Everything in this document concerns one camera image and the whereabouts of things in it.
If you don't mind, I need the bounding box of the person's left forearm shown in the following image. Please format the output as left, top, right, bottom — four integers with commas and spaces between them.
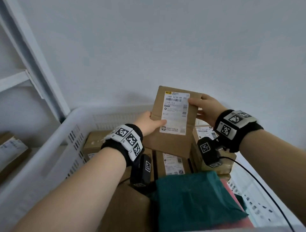
12, 146, 127, 232

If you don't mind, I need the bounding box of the black cable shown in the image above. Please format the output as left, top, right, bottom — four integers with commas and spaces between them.
219, 156, 295, 232

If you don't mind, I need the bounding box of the person's right forearm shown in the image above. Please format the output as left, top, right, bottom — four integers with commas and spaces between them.
239, 129, 306, 225

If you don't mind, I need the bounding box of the pink plastic package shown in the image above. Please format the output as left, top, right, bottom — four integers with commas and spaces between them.
216, 178, 254, 230

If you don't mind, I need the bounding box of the cardboard box, black tape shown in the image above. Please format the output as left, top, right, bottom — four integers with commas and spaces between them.
153, 150, 195, 181

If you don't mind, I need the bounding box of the large plain cardboard box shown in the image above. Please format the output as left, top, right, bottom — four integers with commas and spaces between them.
99, 181, 159, 232

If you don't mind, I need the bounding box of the cardboard parcel with worn label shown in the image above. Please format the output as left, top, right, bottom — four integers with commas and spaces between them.
0, 131, 30, 183

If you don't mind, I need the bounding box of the teal plastic package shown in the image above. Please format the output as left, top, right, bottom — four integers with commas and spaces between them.
150, 171, 249, 232

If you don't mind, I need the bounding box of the black wristband with marker tags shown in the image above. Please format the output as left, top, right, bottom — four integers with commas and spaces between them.
100, 123, 145, 167
213, 109, 264, 153

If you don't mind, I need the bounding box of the person's right hand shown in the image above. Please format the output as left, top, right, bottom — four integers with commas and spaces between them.
188, 94, 227, 128

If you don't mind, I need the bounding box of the white metal shelf frame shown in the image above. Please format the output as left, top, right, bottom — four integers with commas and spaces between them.
0, 0, 71, 124

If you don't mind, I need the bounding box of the person's left hand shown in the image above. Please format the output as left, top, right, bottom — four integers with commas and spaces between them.
133, 111, 167, 143

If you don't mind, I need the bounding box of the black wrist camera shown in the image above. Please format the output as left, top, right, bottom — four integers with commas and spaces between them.
130, 154, 152, 192
197, 136, 223, 168

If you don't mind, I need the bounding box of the cardboard box with tape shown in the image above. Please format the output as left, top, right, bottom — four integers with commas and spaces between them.
82, 131, 116, 161

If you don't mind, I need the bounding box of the white plastic crate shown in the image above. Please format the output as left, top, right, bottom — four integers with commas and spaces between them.
0, 105, 306, 232

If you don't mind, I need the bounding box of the cardboard box with white label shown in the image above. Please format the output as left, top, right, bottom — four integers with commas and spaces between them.
191, 125, 237, 175

